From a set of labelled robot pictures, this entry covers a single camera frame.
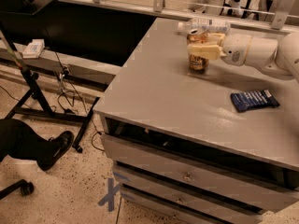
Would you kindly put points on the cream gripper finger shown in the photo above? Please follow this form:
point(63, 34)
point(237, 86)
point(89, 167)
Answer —
point(210, 52)
point(212, 38)

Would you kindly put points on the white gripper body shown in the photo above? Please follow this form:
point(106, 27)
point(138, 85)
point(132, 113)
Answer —
point(234, 48)

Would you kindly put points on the orange soda can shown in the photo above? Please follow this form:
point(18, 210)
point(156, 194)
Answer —
point(197, 63)

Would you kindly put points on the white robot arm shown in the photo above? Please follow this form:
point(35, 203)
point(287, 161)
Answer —
point(275, 58)

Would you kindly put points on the clear plastic water bottle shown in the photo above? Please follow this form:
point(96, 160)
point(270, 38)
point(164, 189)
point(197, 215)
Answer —
point(204, 25)

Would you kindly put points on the blue snack packet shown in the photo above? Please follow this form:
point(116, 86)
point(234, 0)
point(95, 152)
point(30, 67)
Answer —
point(251, 100)

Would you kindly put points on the grey drawer cabinet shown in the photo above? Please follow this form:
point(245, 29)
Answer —
point(185, 149)

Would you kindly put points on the blue tape cross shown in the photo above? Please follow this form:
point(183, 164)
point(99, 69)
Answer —
point(113, 187)

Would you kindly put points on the small white box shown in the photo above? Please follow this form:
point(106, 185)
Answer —
point(33, 49)

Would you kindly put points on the black shoe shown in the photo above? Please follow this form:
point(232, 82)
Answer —
point(64, 142)

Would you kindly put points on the black trouser leg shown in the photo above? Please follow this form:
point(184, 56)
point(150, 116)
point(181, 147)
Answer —
point(19, 141)

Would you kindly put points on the office chair base wheel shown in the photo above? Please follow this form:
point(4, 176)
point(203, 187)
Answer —
point(26, 188)

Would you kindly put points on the black stand frame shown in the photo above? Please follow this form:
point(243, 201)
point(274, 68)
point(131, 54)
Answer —
point(36, 93)

